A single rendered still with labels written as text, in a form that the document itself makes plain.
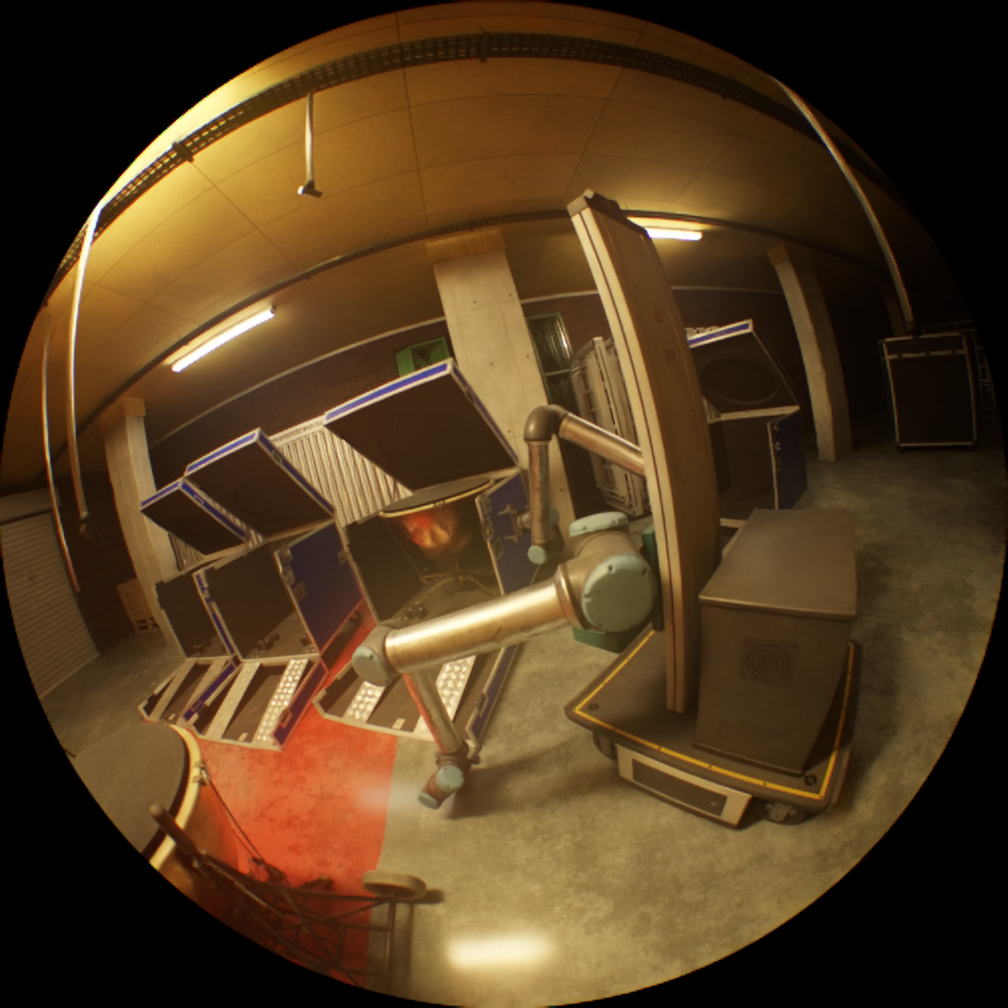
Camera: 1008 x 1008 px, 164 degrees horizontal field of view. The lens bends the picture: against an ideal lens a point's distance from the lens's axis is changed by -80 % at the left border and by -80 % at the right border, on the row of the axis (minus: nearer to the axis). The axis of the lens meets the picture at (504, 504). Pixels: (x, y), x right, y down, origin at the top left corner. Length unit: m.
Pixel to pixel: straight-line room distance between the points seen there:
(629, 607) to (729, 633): 0.24
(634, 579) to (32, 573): 7.76
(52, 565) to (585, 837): 7.83
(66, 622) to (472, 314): 7.82
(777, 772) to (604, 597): 0.72
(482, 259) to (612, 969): 4.21
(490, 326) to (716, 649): 2.93
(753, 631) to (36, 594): 7.96
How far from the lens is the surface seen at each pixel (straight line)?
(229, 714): 2.81
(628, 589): 0.66
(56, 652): 7.64
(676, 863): 1.30
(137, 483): 5.15
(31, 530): 7.79
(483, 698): 1.75
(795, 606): 0.73
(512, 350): 3.16
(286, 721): 2.30
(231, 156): 2.50
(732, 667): 0.85
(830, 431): 5.86
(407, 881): 1.26
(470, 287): 3.35
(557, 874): 1.31
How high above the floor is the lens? 1.23
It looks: 10 degrees down
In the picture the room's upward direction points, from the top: 15 degrees counter-clockwise
